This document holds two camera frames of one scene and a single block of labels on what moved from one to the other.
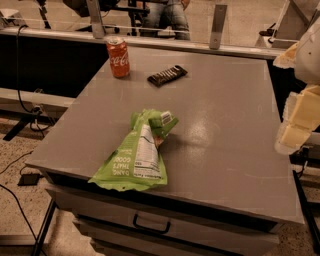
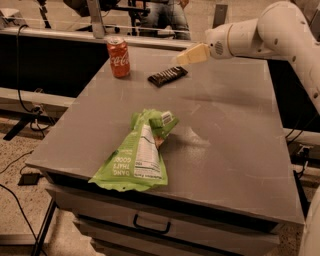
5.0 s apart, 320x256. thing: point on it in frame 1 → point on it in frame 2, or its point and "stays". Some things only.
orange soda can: [119, 56] stays
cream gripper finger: [301, 117] → [219, 45]
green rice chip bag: [137, 163] stays
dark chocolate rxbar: [167, 75] stays
